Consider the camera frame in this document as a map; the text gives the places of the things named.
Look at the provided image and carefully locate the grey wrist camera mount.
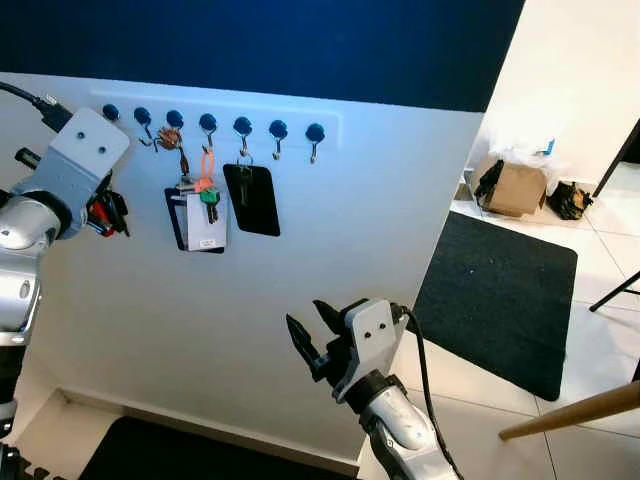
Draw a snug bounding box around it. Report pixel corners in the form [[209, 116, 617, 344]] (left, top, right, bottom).
[[42, 105, 132, 216], [340, 298, 396, 386]]

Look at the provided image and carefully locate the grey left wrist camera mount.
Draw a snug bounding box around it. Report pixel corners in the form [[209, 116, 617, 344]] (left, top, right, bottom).
[[42, 105, 132, 216]]

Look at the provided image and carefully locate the black strap item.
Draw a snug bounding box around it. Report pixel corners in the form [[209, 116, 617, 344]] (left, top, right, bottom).
[[475, 160, 504, 211]]

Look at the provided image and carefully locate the black tripod stand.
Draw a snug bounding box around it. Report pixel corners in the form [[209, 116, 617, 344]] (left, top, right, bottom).
[[590, 118, 640, 313]]

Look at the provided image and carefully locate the white hook rail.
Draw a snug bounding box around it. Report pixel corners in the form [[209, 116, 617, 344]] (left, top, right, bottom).
[[88, 90, 343, 153]]

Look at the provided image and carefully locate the brown cardboard box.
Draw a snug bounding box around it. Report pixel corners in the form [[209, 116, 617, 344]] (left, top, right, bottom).
[[483, 155, 549, 218]]

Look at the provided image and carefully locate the clear plastic bag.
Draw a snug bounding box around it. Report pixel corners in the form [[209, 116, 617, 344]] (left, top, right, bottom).
[[488, 135, 566, 181]]

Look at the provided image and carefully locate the black floor mat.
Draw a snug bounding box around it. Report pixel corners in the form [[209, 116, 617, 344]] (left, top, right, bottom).
[[412, 210, 579, 402]]

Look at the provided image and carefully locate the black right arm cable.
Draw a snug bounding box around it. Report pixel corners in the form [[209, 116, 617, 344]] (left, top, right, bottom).
[[393, 304, 463, 480]]

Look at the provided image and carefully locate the small black bag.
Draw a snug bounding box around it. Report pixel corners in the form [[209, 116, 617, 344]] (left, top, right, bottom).
[[548, 180, 593, 221]]

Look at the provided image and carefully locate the wooden pole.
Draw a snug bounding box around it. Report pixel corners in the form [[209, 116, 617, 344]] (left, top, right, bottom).
[[498, 382, 640, 442]]

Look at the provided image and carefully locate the dark rug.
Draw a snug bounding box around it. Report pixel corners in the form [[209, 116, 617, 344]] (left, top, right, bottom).
[[80, 417, 359, 480]]

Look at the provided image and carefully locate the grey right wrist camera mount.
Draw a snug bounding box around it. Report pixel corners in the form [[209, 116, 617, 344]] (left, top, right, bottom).
[[340, 298, 396, 386]]

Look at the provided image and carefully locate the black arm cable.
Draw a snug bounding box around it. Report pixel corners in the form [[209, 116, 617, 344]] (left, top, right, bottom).
[[0, 80, 74, 133], [393, 304, 463, 480]]

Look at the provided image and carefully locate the red fob key bunch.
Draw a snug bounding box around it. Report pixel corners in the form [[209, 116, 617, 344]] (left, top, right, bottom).
[[86, 196, 129, 238]]

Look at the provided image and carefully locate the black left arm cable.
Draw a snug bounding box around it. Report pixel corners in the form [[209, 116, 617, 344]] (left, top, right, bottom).
[[0, 80, 74, 133]]

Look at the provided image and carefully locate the brown keyring charm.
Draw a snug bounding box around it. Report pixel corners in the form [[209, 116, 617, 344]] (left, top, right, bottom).
[[152, 127, 186, 153]]

